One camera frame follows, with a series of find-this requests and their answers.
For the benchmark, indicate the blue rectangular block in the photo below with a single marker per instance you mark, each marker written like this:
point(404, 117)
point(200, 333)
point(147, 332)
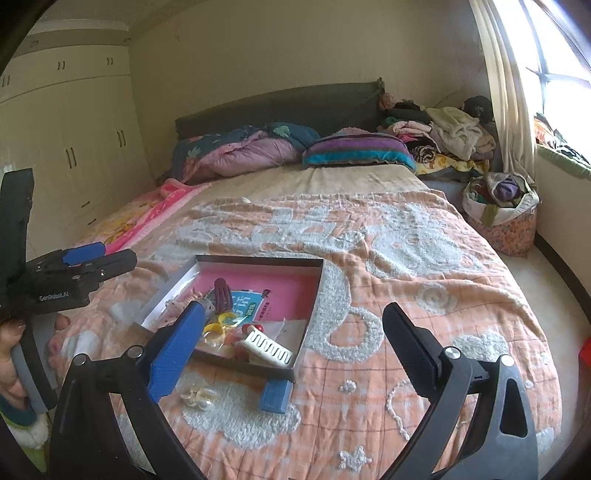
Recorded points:
point(277, 397)

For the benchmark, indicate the cream wardrobe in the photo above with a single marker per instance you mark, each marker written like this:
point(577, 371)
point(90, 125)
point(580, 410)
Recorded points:
point(69, 138)

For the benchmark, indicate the black cap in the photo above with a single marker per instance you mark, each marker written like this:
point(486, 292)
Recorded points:
point(478, 107)

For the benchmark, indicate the beige dotted lace bow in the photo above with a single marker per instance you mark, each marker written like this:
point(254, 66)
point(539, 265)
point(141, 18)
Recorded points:
point(178, 305)

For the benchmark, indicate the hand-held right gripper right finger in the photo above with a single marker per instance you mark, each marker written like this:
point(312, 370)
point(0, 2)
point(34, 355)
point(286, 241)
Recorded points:
point(411, 337)

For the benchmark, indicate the orange cloud quilt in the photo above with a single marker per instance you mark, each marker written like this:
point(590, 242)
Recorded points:
point(351, 406)

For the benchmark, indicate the pink cartoon blanket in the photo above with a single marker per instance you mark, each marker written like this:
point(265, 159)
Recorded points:
point(152, 207)

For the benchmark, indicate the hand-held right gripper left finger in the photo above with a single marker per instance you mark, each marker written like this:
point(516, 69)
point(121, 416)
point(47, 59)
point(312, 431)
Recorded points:
point(178, 346)

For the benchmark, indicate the cream curtain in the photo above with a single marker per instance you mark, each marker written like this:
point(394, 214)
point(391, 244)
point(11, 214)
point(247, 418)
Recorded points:
point(503, 92)

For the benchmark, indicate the white comb hair clip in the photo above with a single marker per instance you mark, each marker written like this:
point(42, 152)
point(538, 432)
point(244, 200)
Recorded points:
point(268, 350)

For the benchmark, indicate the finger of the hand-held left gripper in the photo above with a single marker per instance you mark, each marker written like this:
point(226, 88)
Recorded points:
point(85, 254)
point(117, 263)

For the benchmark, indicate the person's left forearm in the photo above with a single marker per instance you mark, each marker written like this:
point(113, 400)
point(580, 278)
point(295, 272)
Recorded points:
point(23, 429)

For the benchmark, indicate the dark floral blanket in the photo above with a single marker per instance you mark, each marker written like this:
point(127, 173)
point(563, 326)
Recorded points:
point(203, 144)

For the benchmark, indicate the maroon hair clip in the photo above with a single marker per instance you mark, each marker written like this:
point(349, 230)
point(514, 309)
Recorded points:
point(223, 295)

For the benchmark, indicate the floral fabric basket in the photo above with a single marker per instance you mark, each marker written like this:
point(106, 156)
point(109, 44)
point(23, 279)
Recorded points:
point(505, 217)

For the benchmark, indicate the dark grey headboard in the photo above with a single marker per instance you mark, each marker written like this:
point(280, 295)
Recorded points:
point(286, 106)

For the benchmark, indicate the pearl hair clip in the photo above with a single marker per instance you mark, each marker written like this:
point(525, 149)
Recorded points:
point(199, 398)

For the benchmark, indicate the window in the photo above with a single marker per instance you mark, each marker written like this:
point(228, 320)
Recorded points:
point(563, 37)

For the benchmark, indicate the pile of clothes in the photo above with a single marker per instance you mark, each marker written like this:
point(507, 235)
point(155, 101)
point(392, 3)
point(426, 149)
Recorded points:
point(450, 134)

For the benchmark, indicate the purple teal striped pillow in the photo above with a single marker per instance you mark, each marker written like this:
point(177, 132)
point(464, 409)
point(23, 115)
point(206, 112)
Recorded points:
point(360, 150)

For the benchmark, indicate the person's left hand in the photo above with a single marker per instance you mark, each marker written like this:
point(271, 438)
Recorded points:
point(9, 364)

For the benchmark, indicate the pink fabric flower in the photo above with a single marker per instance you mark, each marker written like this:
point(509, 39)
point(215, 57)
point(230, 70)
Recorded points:
point(387, 99)

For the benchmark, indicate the red object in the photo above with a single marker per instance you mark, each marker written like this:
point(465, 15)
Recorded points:
point(585, 357)

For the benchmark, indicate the green windowsill cloth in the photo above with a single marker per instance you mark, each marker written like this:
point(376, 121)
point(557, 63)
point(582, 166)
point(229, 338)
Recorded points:
point(563, 154)

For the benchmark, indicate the purple duvet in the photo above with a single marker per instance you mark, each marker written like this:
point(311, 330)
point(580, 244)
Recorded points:
point(251, 154)

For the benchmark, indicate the shallow pink-lined cardboard box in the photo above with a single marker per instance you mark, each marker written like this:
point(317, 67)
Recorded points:
point(288, 286)

